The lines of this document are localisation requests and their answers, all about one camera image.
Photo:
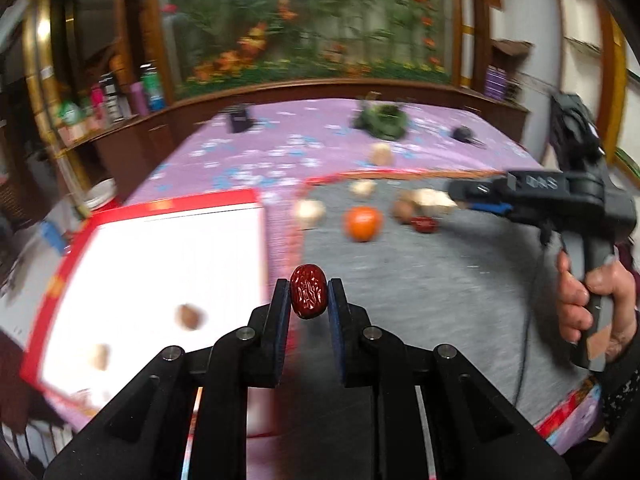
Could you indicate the beige cake piece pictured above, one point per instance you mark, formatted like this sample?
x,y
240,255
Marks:
x,y
308,213
381,155

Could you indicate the brown kiwi fruit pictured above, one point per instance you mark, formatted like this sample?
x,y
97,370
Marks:
x,y
403,211

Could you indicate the black small box device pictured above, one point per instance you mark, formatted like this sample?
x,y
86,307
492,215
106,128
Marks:
x,y
240,117

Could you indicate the orange tangerine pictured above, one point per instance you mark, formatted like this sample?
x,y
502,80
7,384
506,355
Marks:
x,y
363,223

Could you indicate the white red bucket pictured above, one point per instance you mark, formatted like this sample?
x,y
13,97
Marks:
x,y
102,196

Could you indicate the red white shallow box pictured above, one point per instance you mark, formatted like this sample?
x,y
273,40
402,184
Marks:
x,y
111,304

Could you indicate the purple floral tablecloth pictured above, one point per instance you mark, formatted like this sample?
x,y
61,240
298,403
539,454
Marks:
x,y
284,153

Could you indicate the grey felt mat red trim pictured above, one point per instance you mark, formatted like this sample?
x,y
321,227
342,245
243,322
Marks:
x,y
481,283

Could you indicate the wooden low cabinet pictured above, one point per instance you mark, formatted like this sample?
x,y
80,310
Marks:
x,y
130,151

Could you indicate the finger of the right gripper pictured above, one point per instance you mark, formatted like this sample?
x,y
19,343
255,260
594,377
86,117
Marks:
x,y
500,208

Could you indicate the flower mural panel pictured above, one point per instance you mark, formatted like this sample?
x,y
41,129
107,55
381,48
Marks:
x,y
216,45

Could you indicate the brown round nut ball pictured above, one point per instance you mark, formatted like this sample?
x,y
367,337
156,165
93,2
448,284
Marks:
x,y
189,317

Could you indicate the dark red jujube date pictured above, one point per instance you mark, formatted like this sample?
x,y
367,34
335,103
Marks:
x,y
425,225

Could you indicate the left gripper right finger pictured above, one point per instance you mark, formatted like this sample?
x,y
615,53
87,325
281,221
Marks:
x,y
352,350

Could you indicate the green leafy plant decoration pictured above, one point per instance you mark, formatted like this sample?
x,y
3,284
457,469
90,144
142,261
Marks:
x,y
381,120

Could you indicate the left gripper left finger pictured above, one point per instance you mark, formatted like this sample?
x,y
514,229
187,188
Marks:
x,y
274,335

